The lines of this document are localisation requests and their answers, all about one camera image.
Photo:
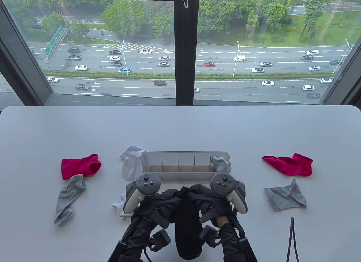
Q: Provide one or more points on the person's right forearm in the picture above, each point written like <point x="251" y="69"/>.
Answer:
<point x="231" y="242"/>

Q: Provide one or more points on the person's left hand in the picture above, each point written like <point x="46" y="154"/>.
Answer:
<point x="158" y="208"/>

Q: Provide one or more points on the red sock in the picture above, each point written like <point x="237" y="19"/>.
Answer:
<point x="79" y="166"/>
<point x="290" y="164"/>

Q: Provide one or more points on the grey sock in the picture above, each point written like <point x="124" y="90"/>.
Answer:
<point x="284" y="198"/>
<point x="66" y="200"/>

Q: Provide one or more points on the white sock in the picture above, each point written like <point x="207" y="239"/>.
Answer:
<point x="129" y="166"/>
<point x="120" y="205"/>

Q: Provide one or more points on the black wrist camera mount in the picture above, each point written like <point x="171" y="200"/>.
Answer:
<point x="210" y="235"/>
<point x="160" y="239"/>

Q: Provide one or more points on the clear plastic divided organizer box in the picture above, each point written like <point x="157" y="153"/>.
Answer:
<point x="169" y="166"/>

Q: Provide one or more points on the black sock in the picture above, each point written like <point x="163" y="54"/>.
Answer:
<point x="187" y="233"/>

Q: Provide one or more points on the person's right hand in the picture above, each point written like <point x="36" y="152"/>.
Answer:
<point x="211" y="205"/>

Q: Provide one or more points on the light blue sock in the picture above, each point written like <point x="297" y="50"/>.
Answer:
<point x="220" y="162"/>

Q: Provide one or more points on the person's left forearm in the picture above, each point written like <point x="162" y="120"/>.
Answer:
<point x="135" y="242"/>

